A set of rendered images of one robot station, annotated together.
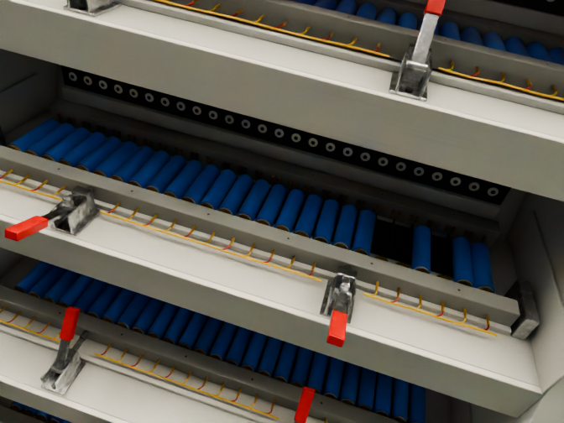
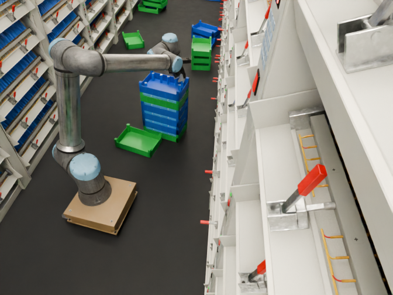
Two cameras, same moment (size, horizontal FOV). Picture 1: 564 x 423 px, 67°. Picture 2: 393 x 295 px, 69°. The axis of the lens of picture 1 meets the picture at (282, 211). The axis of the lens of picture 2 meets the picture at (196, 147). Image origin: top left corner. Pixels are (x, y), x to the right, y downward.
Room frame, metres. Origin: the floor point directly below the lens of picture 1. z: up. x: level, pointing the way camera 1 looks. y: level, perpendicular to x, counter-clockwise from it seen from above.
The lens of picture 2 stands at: (0.18, -0.67, 1.61)
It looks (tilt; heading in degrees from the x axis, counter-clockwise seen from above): 45 degrees down; 85
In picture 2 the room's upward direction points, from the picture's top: 4 degrees clockwise
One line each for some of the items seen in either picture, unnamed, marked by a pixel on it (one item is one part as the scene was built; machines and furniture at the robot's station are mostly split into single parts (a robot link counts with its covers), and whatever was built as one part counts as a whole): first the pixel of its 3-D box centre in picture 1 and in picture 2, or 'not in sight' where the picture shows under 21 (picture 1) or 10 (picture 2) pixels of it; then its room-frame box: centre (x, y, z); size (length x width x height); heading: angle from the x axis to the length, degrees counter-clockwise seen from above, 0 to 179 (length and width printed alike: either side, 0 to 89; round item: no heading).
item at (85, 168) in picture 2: not in sight; (86, 172); (-0.34, 0.38, 0.34); 0.17 x 0.15 x 0.18; 135
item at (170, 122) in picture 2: not in sight; (165, 110); (0.06, 1.11, 0.20); 0.30 x 0.20 x 0.08; 159
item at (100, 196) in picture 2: not in sight; (93, 187); (-0.33, 0.37, 0.20); 0.19 x 0.19 x 0.10
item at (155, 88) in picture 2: not in sight; (164, 84); (0.06, 1.11, 0.44); 0.30 x 0.20 x 0.08; 159
